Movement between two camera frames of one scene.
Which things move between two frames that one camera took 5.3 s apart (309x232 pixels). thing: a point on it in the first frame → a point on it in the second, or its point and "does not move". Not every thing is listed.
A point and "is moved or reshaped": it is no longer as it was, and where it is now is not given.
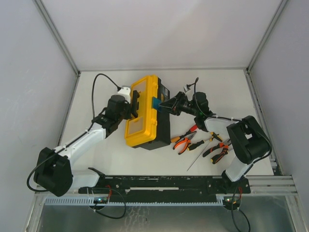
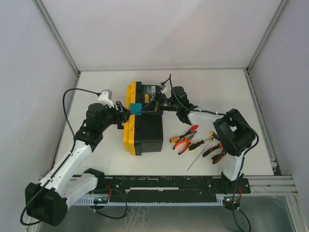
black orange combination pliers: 225,146 does not move
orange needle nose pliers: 185,139 does not move
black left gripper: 134,104 → 121,112
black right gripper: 178,103 → 157,104
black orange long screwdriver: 193,145 does not move
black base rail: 167,185 does not move
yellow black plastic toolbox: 151,129 is moved or reshaped
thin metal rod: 198,156 does not move
